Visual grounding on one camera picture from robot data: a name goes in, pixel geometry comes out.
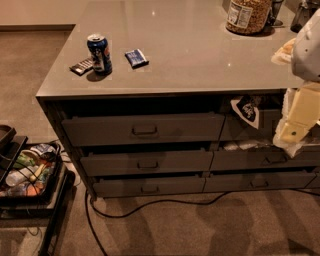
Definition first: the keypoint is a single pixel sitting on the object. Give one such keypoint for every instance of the large nut jar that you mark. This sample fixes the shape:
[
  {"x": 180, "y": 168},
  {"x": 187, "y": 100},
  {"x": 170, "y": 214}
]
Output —
[{"x": 247, "y": 17}]

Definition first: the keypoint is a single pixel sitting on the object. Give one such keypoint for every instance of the clear plastic bag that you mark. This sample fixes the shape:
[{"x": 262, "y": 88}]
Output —
[{"x": 245, "y": 145}]

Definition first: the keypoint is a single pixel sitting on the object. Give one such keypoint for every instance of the black white chip bag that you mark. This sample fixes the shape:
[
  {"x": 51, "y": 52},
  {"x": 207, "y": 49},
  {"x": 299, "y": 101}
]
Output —
[{"x": 246, "y": 107}]

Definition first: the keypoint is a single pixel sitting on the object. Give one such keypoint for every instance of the clear plastic bottle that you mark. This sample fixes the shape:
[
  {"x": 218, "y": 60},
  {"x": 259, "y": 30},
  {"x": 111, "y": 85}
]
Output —
[{"x": 16, "y": 177}]

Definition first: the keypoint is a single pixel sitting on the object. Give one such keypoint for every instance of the dark stemmed glass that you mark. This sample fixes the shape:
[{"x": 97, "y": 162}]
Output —
[{"x": 273, "y": 14}]

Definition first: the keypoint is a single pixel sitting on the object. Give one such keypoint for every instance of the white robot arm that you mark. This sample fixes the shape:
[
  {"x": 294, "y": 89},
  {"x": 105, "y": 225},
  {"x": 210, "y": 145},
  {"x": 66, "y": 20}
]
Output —
[{"x": 303, "y": 52}]

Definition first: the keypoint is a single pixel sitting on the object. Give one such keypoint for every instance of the blue soda can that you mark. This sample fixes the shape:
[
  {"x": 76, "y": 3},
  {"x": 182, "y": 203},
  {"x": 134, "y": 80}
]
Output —
[{"x": 99, "y": 49}]

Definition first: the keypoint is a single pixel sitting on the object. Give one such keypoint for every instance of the dark chocolate bar wrapper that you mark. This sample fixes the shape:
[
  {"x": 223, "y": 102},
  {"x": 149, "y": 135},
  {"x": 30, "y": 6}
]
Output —
[{"x": 82, "y": 67}]

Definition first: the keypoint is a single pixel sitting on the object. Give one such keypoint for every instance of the black tray of items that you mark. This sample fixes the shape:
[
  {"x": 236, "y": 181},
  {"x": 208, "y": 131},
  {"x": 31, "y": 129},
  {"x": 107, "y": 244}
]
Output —
[{"x": 33, "y": 175}]

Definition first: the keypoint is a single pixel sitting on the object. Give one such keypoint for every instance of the blue snack packet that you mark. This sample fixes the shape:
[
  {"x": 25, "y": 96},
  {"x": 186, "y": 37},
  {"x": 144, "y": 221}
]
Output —
[{"x": 136, "y": 58}]

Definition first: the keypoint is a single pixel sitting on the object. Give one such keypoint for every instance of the grey drawer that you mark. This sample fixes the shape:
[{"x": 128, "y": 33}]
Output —
[
  {"x": 147, "y": 162},
  {"x": 149, "y": 186},
  {"x": 258, "y": 181},
  {"x": 261, "y": 159},
  {"x": 235, "y": 128},
  {"x": 141, "y": 129}
]

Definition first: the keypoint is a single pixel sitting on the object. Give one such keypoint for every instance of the dark glass bottle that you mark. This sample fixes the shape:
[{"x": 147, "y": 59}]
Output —
[{"x": 304, "y": 12}]

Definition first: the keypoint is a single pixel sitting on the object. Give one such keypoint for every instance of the grey cabinet with countertop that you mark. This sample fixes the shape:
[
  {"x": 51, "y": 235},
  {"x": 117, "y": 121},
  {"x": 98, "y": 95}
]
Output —
[{"x": 195, "y": 66}]

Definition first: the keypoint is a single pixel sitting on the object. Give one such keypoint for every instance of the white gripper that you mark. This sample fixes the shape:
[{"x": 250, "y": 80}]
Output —
[{"x": 307, "y": 55}]

